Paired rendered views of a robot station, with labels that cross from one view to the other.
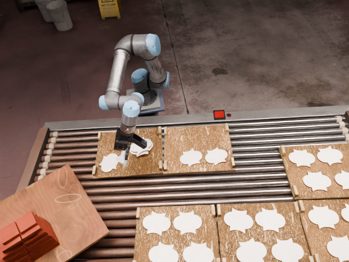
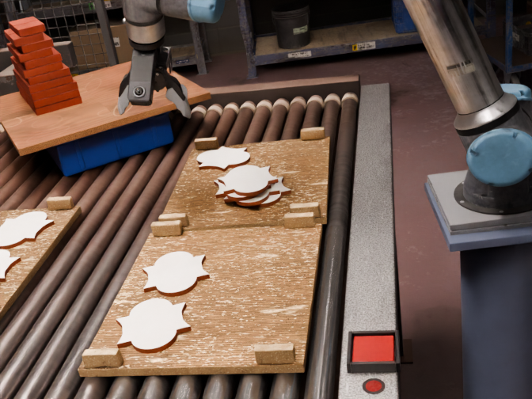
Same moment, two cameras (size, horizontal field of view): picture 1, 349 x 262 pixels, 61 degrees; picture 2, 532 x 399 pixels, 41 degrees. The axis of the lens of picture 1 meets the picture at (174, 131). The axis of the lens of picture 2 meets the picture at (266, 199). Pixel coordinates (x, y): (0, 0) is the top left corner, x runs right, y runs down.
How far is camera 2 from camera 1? 1.95 m
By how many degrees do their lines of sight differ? 75
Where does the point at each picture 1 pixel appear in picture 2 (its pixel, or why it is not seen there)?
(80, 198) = (113, 115)
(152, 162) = (194, 214)
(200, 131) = (285, 293)
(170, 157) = (199, 239)
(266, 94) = not seen: outside the picture
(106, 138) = (306, 146)
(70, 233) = (48, 119)
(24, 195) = not seen: hidden behind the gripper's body
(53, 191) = not seen: hidden behind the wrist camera
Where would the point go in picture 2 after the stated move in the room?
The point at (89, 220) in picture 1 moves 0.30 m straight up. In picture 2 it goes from (58, 130) to (22, 9)
